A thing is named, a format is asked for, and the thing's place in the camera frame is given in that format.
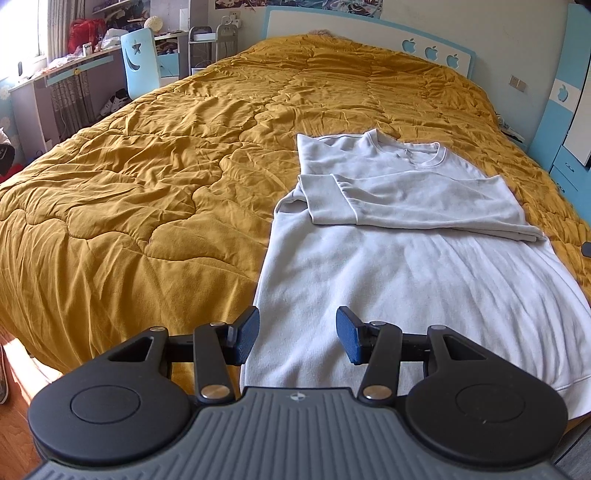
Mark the pair of black white shoes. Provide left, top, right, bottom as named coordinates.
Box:
left=99, top=88, right=131, bottom=119

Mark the light blue star chair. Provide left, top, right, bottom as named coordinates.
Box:
left=121, top=28, right=162, bottom=100

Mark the white board with black frame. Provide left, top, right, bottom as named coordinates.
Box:
left=561, top=69, right=591, bottom=171

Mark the grey desk with blue trim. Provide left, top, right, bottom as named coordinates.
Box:
left=9, top=28, right=190, bottom=153

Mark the grey folding stool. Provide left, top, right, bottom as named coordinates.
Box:
left=215, top=16, right=242, bottom=59

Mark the wall poster strip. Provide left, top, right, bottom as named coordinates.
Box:
left=213, top=0, right=386, bottom=20

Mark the mustard yellow quilt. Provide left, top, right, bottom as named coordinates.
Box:
left=0, top=33, right=591, bottom=421

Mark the white sweatshirt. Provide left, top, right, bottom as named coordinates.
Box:
left=240, top=130, right=591, bottom=418

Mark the patterned window curtain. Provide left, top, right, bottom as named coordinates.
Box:
left=45, top=0, right=75, bottom=60

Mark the white and blue headboard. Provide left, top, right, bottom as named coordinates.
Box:
left=263, top=6, right=479, bottom=80

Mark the white rolling cart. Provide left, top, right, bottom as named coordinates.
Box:
left=187, top=26, right=218, bottom=78

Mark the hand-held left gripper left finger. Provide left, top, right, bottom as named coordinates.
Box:
left=99, top=305, right=262, bottom=404

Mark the blue and white wardrobe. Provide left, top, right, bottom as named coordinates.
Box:
left=526, top=4, right=591, bottom=222

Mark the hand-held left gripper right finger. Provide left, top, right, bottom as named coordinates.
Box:
left=336, top=305, right=497, bottom=402

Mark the red bag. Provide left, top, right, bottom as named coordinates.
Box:
left=68, top=18, right=107, bottom=54

